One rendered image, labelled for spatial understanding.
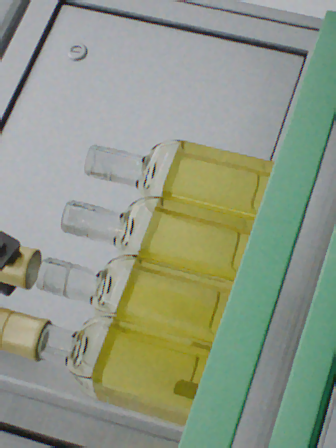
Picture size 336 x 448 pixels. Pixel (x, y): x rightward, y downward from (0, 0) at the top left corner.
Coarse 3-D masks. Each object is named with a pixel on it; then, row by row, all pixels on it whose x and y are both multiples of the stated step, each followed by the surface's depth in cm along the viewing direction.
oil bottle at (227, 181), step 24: (168, 144) 101; (192, 144) 101; (144, 168) 101; (168, 168) 100; (192, 168) 100; (216, 168) 100; (240, 168) 99; (264, 168) 99; (144, 192) 101; (168, 192) 99; (192, 192) 99; (216, 192) 98; (240, 192) 98; (264, 192) 98
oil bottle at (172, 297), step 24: (120, 264) 96; (144, 264) 96; (168, 264) 96; (96, 288) 96; (120, 288) 95; (144, 288) 95; (168, 288) 95; (192, 288) 94; (216, 288) 94; (96, 312) 96; (120, 312) 94; (144, 312) 94; (168, 312) 93; (192, 312) 93; (216, 312) 93; (192, 336) 93
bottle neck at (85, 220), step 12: (72, 204) 101; (84, 204) 101; (72, 216) 100; (84, 216) 100; (96, 216) 100; (108, 216) 100; (72, 228) 100; (84, 228) 100; (96, 228) 100; (108, 228) 99; (108, 240) 100
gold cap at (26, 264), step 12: (24, 252) 98; (36, 252) 100; (12, 264) 98; (24, 264) 98; (36, 264) 101; (0, 276) 99; (12, 276) 98; (24, 276) 98; (36, 276) 101; (24, 288) 99
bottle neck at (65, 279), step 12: (48, 264) 98; (60, 264) 98; (72, 264) 98; (48, 276) 98; (60, 276) 97; (72, 276) 97; (84, 276) 97; (48, 288) 98; (60, 288) 98; (72, 288) 97; (84, 288) 97; (84, 300) 98
